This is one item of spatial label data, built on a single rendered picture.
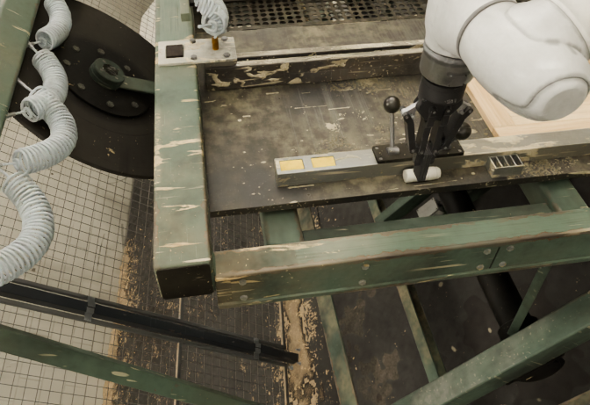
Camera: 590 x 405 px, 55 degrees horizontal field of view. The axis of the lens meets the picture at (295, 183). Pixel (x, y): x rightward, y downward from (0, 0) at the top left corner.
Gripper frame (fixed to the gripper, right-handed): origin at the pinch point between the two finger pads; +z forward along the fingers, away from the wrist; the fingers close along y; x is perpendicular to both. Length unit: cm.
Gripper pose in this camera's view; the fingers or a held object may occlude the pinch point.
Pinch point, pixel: (422, 162)
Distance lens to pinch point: 109.3
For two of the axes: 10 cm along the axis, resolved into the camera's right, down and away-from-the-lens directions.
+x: -1.6, -7.2, 6.8
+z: -0.2, 6.9, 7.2
